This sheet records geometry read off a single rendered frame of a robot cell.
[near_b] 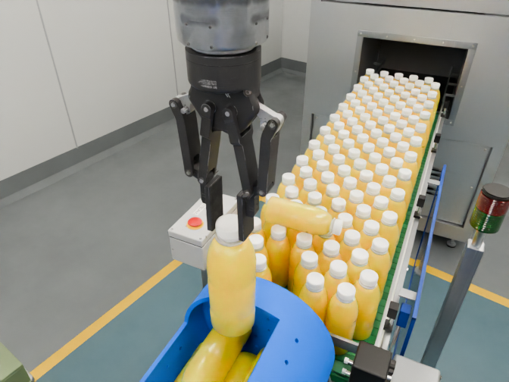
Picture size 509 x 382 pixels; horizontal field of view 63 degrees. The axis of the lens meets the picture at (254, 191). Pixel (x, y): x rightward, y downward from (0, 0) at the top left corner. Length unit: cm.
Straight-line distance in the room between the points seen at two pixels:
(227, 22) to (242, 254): 29
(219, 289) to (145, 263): 205
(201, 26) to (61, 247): 258
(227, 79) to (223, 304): 32
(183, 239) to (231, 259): 52
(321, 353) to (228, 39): 53
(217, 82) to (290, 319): 43
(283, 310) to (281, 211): 38
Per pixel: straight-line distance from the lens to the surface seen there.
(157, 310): 235
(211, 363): 77
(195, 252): 106
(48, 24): 340
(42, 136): 351
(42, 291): 265
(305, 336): 72
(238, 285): 57
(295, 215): 102
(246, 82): 41
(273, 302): 71
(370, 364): 95
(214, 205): 52
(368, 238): 112
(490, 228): 107
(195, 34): 40
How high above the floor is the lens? 177
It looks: 35 degrees down
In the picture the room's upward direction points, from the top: straight up
